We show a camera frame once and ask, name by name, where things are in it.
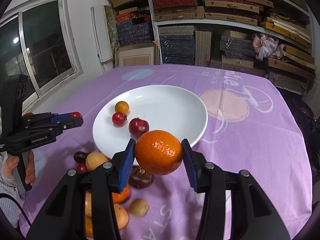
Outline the large red tomato with stem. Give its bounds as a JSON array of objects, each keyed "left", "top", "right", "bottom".
[{"left": 112, "top": 112, "right": 127, "bottom": 126}]

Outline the sliding window left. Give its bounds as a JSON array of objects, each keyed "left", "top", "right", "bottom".
[{"left": 1, "top": 0, "right": 83, "bottom": 111}]

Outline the purple tablecloth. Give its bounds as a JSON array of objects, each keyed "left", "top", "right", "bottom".
[{"left": 23, "top": 64, "right": 312, "bottom": 239}]

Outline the small red tomato behind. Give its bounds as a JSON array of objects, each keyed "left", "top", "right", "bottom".
[{"left": 76, "top": 163, "right": 88, "bottom": 173}]

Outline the lone red tomato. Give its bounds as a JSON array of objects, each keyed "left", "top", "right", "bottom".
[{"left": 69, "top": 112, "right": 82, "bottom": 118}]

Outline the small tan round fruit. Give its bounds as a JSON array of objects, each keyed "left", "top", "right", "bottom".
[{"left": 128, "top": 198, "right": 149, "bottom": 217}]

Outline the framed picture leaning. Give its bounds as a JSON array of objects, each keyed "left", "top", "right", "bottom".
[{"left": 114, "top": 40, "right": 160, "bottom": 68}]

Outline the black cable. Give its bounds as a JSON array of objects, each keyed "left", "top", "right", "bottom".
[{"left": 0, "top": 192, "right": 33, "bottom": 228}]

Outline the large orange mandarin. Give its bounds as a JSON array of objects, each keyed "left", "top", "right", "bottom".
[{"left": 135, "top": 130, "right": 183, "bottom": 176}]

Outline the pink plastic bag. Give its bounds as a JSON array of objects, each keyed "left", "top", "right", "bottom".
[{"left": 253, "top": 33, "right": 285, "bottom": 61}]

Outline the stack of blue boxes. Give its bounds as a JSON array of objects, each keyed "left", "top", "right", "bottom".
[{"left": 116, "top": 12, "right": 154, "bottom": 46}]

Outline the white board leaning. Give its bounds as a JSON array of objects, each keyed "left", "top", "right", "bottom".
[{"left": 91, "top": 5, "right": 114, "bottom": 73}]

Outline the person left hand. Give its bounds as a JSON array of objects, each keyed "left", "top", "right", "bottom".
[{"left": 2, "top": 151, "right": 36, "bottom": 186}]

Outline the large yellow speckled melon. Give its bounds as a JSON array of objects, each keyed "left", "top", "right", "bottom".
[{"left": 85, "top": 152, "right": 110, "bottom": 171}]

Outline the smaller orange mandarin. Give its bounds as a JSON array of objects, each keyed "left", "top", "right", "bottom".
[{"left": 112, "top": 184, "right": 131, "bottom": 203}]

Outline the white oval plate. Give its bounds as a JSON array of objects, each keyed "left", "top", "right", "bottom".
[{"left": 92, "top": 85, "right": 208, "bottom": 158}]

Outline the yellow tomato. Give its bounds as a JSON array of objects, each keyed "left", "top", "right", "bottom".
[
  {"left": 114, "top": 101, "right": 130, "bottom": 115},
  {"left": 85, "top": 216, "right": 93, "bottom": 238}
]

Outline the dark purple fruit behind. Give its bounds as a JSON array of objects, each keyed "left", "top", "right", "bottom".
[{"left": 73, "top": 151, "right": 89, "bottom": 163}]

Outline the striped yellow pepino lower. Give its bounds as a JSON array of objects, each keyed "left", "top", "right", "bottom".
[{"left": 85, "top": 191, "right": 92, "bottom": 217}]

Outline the white metal shelf unit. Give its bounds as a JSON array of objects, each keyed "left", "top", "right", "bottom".
[{"left": 149, "top": 0, "right": 317, "bottom": 96}]

